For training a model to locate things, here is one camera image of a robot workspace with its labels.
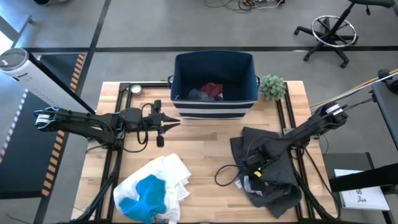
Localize white printed paper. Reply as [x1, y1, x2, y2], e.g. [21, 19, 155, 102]
[334, 168, 391, 212]

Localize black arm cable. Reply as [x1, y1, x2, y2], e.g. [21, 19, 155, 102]
[214, 164, 251, 188]
[123, 102, 156, 154]

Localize white tower air purifier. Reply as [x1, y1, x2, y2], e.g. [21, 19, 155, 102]
[0, 47, 91, 113]

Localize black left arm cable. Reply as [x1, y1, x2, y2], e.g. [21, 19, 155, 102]
[123, 102, 156, 154]

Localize black side table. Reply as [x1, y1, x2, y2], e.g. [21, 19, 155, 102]
[371, 68, 398, 151]

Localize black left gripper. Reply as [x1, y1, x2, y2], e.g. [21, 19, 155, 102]
[146, 99, 182, 148]

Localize black frame post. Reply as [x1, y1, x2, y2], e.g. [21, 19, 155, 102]
[28, 52, 96, 115]
[328, 163, 398, 193]

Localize bright blue cloth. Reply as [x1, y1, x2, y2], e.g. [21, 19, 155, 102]
[119, 174, 167, 224]

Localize dark grey cloth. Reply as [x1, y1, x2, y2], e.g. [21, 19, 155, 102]
[229, 126, 303, 219]

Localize small green artificial plant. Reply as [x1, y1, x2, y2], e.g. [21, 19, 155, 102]
[257, 73, 287, 101]

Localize black office chair base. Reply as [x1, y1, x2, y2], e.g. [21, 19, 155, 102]
[294, 0, 398, 69]

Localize white patterned cloth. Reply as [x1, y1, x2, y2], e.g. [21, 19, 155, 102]
[235, 175, 266, 198]

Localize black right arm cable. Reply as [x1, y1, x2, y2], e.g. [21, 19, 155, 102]
[214, 164, 251, 188]

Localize yellow white cable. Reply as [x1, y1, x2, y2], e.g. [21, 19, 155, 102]
[309, 68, 398, 108]

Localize coral red cloth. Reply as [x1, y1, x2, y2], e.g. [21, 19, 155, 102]
[198, 82, 224, 101]

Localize floor cable bundle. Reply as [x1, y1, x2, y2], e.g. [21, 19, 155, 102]
[203, 0, 285, 14]

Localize navy white striped fabric bin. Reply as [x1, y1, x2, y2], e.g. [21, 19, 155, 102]
[167, 50, 261, 121]

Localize black table frame rails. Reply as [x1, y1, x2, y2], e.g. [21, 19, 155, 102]
[275, 82, 340, 222]
[70, 82, 171, 224]

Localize black floor mat orange stripes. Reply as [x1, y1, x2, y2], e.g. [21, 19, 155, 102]
[0, 52, 86, 200]

